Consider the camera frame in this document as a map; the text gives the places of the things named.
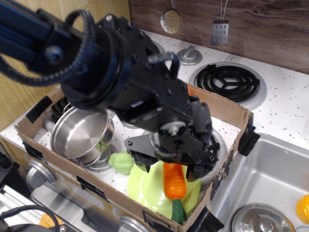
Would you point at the back left black burner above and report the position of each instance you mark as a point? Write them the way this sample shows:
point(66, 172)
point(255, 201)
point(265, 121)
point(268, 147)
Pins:
point(159, 49)

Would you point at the grey toy sink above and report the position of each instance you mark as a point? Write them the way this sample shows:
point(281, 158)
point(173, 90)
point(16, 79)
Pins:
point(274, 173)

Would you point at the stainless steel pot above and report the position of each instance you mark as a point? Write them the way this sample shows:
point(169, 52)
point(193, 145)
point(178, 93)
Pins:
point(82, 135)

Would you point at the steel lid in sink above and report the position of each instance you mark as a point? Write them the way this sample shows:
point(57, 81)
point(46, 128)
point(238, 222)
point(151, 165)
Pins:
point(259, 217)

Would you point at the silver front panel knob left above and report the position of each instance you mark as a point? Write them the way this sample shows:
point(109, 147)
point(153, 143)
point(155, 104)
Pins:
point(38, 175)

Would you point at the silver front panel knob right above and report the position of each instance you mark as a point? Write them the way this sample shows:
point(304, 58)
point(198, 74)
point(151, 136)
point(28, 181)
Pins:
point(128, 224)

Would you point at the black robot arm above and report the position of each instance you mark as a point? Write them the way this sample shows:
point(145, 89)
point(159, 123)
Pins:
point(74, 52)

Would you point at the orange object bottom left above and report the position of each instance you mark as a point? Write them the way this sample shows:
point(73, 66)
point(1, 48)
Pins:
point(46, 221)

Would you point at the hanging perforated metal spoon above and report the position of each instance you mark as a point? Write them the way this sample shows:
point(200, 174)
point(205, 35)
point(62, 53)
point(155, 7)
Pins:
point(171, 20)

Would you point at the front left black burner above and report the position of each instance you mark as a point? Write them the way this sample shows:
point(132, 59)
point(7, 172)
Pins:
point(54, 113)

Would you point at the hanging slotted metal spatula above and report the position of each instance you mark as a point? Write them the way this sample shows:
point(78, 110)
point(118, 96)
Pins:
point(220, 27)

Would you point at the front right black burner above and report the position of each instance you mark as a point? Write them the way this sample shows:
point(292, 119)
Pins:
point(218, 145)

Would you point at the black burner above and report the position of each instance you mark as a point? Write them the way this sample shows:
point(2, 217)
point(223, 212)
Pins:
point(159, 49)
point(54, 113)
point(218, 145)
point(236, 82)

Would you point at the brown cardboard fence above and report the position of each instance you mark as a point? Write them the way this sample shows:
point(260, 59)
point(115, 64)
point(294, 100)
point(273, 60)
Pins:
point(103, 193)

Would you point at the yellow toy in sink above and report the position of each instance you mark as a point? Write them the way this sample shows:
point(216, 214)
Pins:
point(302, 209)

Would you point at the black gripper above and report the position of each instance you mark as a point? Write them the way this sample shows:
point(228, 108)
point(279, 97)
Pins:
point(144, 90)

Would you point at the silver panel knob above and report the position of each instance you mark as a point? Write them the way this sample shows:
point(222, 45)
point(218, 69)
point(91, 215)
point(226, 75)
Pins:
point(128, 224)
point(38, 175)

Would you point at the back right black burner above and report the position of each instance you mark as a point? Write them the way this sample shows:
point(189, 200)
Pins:
point(236, 82)

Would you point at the light green toy vegetable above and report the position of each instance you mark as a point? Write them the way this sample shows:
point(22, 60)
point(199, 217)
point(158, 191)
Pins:
point(122, 162)

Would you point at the light green plastic plate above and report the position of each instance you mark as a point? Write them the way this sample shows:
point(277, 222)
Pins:
point(147, 189)

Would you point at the silver back stove knob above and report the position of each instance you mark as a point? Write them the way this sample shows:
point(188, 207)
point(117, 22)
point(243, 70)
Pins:
point(189, 56)

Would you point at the orange toy carrot green stem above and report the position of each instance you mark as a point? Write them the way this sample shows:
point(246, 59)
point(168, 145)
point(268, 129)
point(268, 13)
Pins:
point(174, 188)

